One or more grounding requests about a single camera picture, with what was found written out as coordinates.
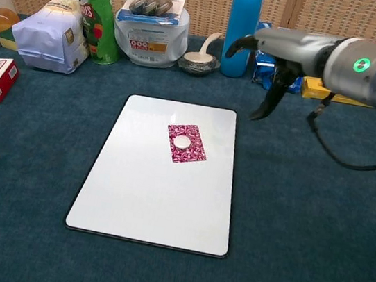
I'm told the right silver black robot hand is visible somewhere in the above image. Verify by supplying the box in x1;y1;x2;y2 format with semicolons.
216;20;340;132

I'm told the pink patterned packet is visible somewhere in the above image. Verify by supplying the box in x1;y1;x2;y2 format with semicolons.
163;119;212;168

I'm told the white rectangular board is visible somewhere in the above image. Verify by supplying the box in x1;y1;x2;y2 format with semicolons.
62;87;250;260

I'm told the blue Oreo box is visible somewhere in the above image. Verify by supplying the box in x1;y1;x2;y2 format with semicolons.
249;20;284;92

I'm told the Crest toothpaste box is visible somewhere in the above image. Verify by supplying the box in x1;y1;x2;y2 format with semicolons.
284;73;305;95

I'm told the woven folding screen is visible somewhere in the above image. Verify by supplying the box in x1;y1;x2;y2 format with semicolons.
0;0;376;69

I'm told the yellow block with round holes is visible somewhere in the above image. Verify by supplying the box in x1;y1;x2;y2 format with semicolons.
300;74;376;110

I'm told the blue pump bottle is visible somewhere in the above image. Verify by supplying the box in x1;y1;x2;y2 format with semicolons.
218;0;266;82

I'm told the white rice spoon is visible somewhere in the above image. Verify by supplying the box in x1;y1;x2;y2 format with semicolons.
183;27;223;66

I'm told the dark patterned bowl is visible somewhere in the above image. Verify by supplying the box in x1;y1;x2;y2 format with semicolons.
176;50;221;81

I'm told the clear plastic container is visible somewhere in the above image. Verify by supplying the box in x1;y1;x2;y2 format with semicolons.
109;0;193;72

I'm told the tape rolls blister pack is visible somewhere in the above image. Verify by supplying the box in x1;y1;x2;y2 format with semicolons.
116;0;187;31

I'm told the green Pringles can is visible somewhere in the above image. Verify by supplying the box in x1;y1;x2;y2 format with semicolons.
56;0;128;67

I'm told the white paper bag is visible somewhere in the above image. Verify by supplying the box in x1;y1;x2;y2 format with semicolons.
6;0;97;78

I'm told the green and yellow sponge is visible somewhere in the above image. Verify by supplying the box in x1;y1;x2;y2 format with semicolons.
0;28;24;52

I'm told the orange round object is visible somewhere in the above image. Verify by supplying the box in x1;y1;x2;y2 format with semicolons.
0;7;22;35

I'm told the dark blue table cloth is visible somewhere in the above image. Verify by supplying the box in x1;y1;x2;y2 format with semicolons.
0;7;376;282

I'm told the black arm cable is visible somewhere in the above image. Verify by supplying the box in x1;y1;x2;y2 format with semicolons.
299;90;376;174

